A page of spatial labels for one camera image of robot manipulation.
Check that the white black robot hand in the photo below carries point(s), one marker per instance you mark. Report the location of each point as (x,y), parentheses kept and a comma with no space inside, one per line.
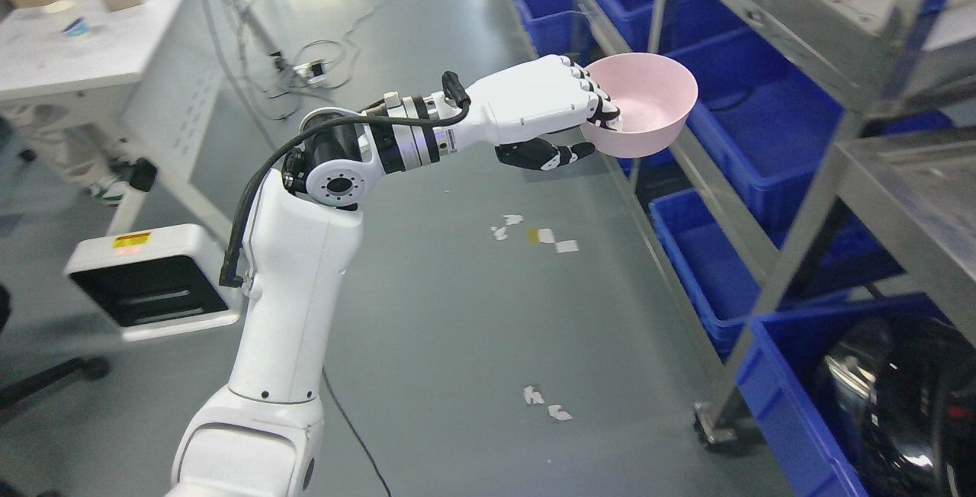
(513,109)

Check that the white desk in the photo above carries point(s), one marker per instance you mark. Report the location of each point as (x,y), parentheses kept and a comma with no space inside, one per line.
(148,75)

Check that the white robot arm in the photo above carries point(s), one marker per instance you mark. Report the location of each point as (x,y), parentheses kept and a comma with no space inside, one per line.
(295,232)

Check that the steel shelf rack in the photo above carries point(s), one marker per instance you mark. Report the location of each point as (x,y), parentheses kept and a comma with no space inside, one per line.
(780,81)

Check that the pink bowl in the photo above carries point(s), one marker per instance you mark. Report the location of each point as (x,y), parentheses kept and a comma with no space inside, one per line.
(655,95)

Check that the black helmet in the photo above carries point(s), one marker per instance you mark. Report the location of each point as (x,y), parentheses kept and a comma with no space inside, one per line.
(898,395)

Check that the blue bin with helmet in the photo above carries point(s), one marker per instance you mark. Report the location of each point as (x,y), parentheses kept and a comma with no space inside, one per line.
(776,381)

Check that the white box device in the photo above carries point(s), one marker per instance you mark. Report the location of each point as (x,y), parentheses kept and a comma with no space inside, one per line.
(156,283)

